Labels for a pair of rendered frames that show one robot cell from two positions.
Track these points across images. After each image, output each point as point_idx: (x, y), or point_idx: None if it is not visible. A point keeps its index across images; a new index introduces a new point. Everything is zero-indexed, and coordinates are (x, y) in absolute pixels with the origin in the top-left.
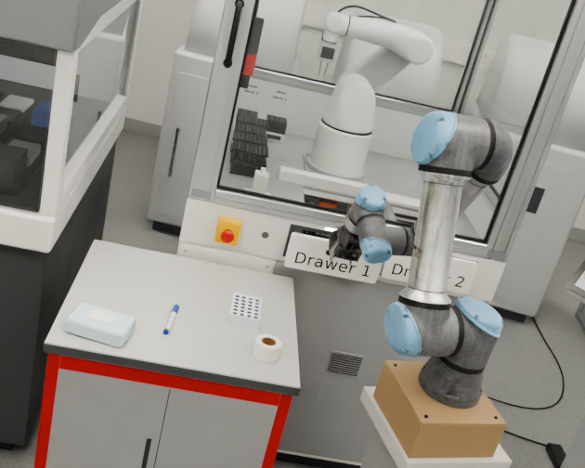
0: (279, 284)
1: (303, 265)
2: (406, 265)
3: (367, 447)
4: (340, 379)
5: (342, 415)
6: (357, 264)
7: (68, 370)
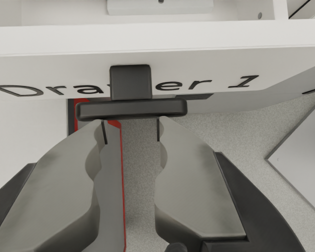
0: (34, 117)
1: (48, 95)
2: None
3: (213, 110)
4: (188, 100)
5: (192, 107)
6: (219, 77)
7: None
